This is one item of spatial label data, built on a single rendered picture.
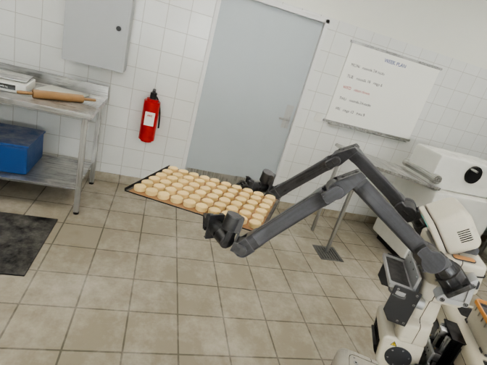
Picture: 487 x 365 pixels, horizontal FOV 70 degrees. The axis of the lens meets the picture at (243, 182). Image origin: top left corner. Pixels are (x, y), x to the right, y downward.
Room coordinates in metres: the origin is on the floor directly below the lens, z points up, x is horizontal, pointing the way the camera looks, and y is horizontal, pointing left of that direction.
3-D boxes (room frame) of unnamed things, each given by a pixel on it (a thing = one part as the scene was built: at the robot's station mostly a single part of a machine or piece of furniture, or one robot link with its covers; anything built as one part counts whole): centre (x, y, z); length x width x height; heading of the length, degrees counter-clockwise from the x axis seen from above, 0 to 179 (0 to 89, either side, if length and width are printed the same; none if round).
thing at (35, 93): (2.64, 1.57, 0.91); 0.56 x 0.06 x 0.06; 135
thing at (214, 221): (1.15, 0.05, 1.00); 0.07 x 0.07 x 0.10; 35
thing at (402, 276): (1.28, -0.74, 0.93); 0.28 x 0.16 x 0.22; 170
